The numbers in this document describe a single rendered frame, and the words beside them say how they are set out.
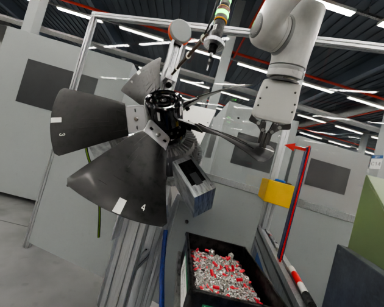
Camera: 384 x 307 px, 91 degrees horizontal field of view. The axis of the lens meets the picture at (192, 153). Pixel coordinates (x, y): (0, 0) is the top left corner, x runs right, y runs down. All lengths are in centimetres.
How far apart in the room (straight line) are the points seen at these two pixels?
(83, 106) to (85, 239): 126
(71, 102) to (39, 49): 258
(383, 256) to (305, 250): 76
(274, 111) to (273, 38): 16
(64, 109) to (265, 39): 60
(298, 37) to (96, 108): 58
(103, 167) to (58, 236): 151
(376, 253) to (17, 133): 324
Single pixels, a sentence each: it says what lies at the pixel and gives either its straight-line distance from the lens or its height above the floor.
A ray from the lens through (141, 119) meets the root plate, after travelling 65.
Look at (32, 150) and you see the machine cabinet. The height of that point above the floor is 65.
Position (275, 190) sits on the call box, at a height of 103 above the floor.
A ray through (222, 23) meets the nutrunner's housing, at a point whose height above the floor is 151.
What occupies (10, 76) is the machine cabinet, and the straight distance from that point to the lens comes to 336.
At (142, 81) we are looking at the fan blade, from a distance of 85.
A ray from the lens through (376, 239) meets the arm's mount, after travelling 74.
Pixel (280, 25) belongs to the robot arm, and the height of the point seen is 138.
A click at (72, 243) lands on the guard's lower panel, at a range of 186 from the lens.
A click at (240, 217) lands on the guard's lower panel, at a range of 133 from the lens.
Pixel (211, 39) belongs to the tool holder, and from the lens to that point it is 69.
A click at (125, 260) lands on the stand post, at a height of 64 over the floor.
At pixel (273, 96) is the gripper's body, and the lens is 52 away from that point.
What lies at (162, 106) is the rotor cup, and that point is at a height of 120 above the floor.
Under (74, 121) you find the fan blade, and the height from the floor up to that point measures 108.
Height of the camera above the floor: 107
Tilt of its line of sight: 1 degrees up
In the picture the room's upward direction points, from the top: 15 degrees clockwise
